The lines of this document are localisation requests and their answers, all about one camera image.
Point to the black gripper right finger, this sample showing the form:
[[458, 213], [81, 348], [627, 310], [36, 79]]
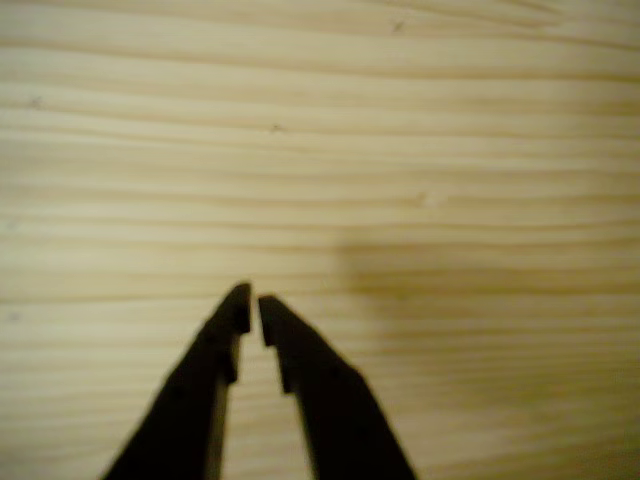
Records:
[[335, 415]]

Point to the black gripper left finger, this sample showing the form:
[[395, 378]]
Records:
[[190, 400]]

